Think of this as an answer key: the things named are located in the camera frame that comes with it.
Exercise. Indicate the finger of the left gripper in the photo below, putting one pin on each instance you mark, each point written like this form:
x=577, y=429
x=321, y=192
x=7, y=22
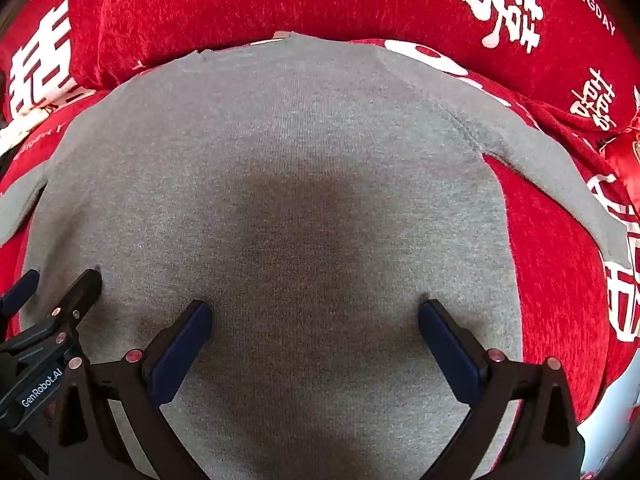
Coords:
x=13, y=300
x=71, y=309

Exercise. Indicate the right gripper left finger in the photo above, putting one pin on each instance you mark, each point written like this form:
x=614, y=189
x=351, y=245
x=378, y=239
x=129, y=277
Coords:
x=144, y=380

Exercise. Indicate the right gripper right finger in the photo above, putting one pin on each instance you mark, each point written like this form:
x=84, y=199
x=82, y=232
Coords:
x=543, y=443

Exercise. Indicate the grey knit garment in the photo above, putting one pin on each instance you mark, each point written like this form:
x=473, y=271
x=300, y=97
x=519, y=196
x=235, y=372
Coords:
x=280, y=239

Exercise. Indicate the red bed blanket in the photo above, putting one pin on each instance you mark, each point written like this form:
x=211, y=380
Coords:
x=550, y=269

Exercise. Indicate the red satin embroidered cushion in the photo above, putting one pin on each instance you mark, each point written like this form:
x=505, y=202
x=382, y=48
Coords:
x=622, y=154

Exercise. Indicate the large red pillow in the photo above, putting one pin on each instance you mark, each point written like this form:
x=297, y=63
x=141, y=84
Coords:
x=568, y=53

